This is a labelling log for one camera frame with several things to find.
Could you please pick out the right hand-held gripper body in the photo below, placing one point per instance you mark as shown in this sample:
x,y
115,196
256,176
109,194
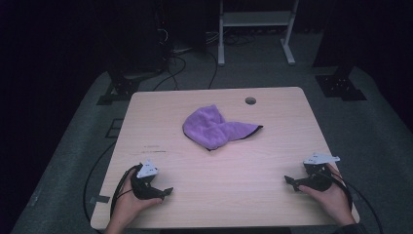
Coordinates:
x,y
316,177

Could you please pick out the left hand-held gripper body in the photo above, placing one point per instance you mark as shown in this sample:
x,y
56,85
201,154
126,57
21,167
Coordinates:
x,y
142,188

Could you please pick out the purple microfibre cloth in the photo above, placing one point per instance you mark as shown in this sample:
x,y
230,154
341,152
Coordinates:
x,y
211,128

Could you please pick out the person's left hand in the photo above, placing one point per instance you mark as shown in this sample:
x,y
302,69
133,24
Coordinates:
x,y
128,204

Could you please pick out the person's right hand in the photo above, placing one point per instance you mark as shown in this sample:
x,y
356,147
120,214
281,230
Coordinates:
x,y
334,201

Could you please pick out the grey tape strip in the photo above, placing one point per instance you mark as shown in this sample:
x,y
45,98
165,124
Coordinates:
x,y
100,199

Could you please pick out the black stand base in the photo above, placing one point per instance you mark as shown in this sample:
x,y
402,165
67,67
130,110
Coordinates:
x,y
341,84
121,87

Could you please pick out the white metal stand frame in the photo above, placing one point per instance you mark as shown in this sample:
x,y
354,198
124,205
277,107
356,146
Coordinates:
x,y
256,19

